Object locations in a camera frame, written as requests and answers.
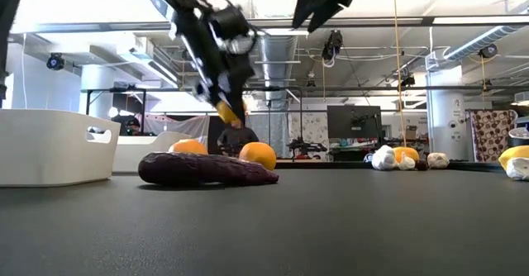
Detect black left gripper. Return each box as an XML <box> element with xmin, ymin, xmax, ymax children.
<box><xmin>168</xmin><ymin>2</ymin><xmax>257</xmax><ymax>124</ymax></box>

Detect orange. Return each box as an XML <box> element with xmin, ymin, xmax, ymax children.
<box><xmin>168</xmin><ymin>138</ymin><xmax>209</xmax><ymax>156</ymax></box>
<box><xmin>238</xmin><ymin>141</ymin><xmax>278</xmax><ymax>172</ymax></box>
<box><xmin>392</xmin><ymin>146</ymin><xmax>421</xmax><ymax>164</ymax></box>

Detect purple eggplant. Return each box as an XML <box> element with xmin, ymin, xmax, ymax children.
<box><xmin>137</xmin><ymin>151</ymin><xmax>280</xmax><ymax>188</ymax></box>

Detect white plush items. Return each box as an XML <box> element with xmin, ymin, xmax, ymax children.
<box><xmin>370</xmin><ymin>145</ymin><xmax>400</xmax><ymax>172</ymax></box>

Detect white garlic bulb with stem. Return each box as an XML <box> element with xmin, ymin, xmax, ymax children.
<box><xmin>398</xmin><ymin>151</ymin><xmax>417</xmax><ymax>171</ymax></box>

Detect grey cloth backdrop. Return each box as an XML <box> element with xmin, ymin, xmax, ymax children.
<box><xmin>142</xmin><ymin>113</ymin><xmax>211</xmax><ymax>150</ymax></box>

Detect white plastic basket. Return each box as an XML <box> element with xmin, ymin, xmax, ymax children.
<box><xmin>0</xmin><ymin>108</ymin><xmax>122</xmax><ymax>188</ymax></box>
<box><xmin>112</xmin><ymin>131</ymin><xmax>194</xmax><ymax>174</ymax></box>

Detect black monitor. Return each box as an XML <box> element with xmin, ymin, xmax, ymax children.
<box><xmin>326</xmin><ymin>105</ymin><xmax>384</xmax><ymax>140</ymax></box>

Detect white round column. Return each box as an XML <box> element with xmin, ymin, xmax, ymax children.
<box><xmin>425</xmin><ymin>65</ymin><xmax>471</xmax><ymax>162</ymax></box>

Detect hanging black reel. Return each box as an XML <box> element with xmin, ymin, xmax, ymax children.
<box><xmin>478</xmin><ymin>43</ymin><xmax>499</xmax><ymax>59</ymax></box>

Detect dotted curtain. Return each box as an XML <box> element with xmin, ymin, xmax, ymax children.
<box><xmin>465</xmin><ymin>108</ymin><xmax>519</xmax><ymax>164</ymax></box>

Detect hanging black camera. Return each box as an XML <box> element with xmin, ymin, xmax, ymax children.
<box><xmin>321</xmin><ymin>29</ymin><xmax>345</xmax><ymax>69</ymax></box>

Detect silver ventilation duct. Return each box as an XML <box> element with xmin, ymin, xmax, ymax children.
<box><xmin>256</xmin><ymin>34</ymin><xmax>299</xmax><ymax>103</ymax></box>

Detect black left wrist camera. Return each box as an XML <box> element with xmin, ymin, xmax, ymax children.
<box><xmin>208</xmin><ymin>5</ymin><xmax>258</xmax><ymax>56</ymax></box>

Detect yellow hanging rope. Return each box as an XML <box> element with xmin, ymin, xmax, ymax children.
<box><xmin>391</xmin><ymin>0</ymin><xmax>409</xmax><ymax>148</ymax></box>

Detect black workstation frame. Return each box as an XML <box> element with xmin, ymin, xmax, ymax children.
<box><xmin>80</xmin><ymin>84</ymin><xmax>307</xmax><ymax>161</ymax></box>

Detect white ribbed duct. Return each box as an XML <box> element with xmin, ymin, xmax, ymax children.
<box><xmin>443</xmin><ymin>23</ymin><xmax>520</xmax><ymax>62</ymax></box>

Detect black ceiling camera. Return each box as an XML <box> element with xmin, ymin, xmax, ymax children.
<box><xmin>45</xmin><ymin>52</ymin><xmax>66</xmax><ymax>72</ymax></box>

